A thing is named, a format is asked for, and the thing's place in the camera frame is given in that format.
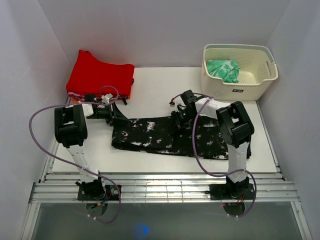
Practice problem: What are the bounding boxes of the green white tie-dye trousers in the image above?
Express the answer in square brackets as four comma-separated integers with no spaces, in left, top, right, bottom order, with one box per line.
[206,60,241,84]

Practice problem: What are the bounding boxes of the cream plastic laundry basket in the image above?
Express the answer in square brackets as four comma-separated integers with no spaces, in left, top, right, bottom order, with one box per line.
[200,44,279,101]

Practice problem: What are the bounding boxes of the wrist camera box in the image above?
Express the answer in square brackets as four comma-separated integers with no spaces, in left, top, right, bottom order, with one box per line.
[101,93,114,105]
[169,97,183,109]

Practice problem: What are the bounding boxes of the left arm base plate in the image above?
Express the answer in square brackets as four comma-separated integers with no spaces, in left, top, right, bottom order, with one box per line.
[76,184,122,202]

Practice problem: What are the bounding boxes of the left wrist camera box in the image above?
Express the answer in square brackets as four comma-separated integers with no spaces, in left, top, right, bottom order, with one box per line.
[101,93,114,105]

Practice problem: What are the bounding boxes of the purple cable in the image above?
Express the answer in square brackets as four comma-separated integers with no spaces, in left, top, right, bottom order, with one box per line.
[28,85,122,224]
[172,92,257,218]

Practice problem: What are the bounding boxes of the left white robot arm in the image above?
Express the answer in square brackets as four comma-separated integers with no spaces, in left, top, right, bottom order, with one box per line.
[54,93,129,200]

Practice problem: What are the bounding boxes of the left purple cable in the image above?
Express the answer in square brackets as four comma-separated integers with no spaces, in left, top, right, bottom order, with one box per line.
[28,85,122,224]

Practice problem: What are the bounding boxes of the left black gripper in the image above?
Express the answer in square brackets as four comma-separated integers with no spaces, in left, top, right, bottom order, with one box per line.
[86,102,128,127]

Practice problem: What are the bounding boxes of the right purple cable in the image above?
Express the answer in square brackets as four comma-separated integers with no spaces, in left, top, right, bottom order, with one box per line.
[172,92,257,218]

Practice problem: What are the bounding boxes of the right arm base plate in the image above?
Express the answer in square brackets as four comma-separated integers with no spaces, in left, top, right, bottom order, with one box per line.
[204,183,256,201]

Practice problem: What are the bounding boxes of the black white tie-dye trousers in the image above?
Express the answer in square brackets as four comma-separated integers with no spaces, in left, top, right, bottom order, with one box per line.
[110,115,252,160]

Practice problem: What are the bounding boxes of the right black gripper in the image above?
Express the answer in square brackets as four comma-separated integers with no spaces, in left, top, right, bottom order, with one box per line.
[170,108,198,136]

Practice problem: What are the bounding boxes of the pink patterned folded trousers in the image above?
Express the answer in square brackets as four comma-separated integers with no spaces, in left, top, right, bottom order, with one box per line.
[67,91,85,102]

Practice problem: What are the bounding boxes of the red folded trousers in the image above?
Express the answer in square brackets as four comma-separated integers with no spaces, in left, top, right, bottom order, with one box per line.
[66,50,135,94]

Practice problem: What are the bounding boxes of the aluminium rail frame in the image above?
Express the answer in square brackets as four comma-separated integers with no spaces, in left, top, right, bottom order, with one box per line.
[22,101,312,240]

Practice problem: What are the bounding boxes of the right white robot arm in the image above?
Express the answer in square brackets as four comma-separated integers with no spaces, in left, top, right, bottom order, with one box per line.
[169,90,256,201]

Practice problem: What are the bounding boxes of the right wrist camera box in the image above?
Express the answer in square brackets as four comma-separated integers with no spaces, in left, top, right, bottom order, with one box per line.
[169,97,183,109]

